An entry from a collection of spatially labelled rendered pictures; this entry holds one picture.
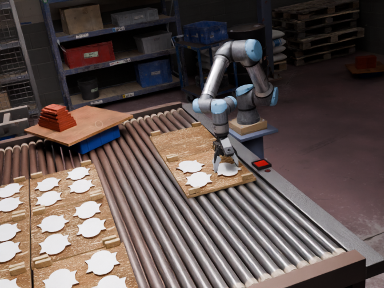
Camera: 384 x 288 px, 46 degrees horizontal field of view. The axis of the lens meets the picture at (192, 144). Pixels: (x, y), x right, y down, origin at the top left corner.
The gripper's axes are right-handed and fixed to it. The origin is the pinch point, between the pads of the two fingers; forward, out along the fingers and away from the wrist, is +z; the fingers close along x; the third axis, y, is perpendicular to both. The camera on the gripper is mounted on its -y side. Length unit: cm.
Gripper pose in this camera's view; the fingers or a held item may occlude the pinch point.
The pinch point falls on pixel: (227, 169)
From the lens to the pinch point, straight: 227.3
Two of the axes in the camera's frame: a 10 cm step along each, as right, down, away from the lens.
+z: 1.3, 9.2, 3.8
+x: -9.5, 2.2, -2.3
